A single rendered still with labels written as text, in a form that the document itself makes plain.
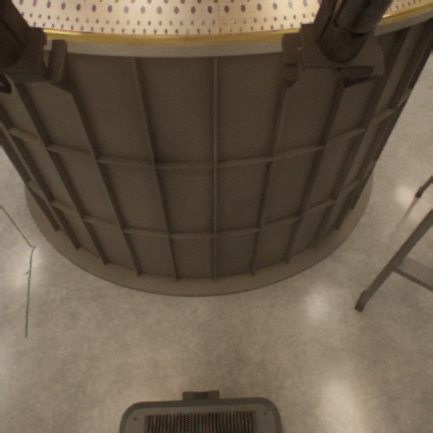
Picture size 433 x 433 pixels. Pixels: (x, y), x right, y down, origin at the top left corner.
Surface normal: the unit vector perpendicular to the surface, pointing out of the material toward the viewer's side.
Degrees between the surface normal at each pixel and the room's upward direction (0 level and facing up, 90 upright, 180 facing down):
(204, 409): 0
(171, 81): 90
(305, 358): 0
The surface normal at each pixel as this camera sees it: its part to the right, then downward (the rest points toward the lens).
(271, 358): 0.00, -0.63
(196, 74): 0.07, 0.77
